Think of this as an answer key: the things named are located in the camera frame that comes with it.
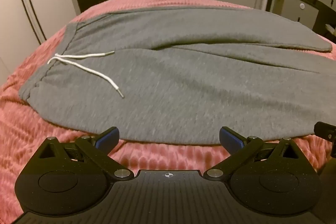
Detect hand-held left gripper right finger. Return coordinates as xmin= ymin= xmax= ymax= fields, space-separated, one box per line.
xmin=206 ymin=126 xmax=303 ymax=179

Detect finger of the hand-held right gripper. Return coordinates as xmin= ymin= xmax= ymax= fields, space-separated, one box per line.
xmin=314 ymin=121 xmax=336 ymax=159

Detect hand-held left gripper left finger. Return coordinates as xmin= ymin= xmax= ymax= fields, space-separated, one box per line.
xmin=34 ymin=126 xmax=135 ymax=180

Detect grey sweatpants with white drawstring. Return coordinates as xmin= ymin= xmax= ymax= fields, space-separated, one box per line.
xmin=19 ymin=5 xmax=333 ymax=146

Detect pink textured blanket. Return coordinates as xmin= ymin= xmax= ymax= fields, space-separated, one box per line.
xmin=0 ymin=0 xmax=336 ymax=220

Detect grey cabinet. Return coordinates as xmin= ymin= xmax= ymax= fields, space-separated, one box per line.
xmin=272 ymin=0 xmax=336 ymax=43

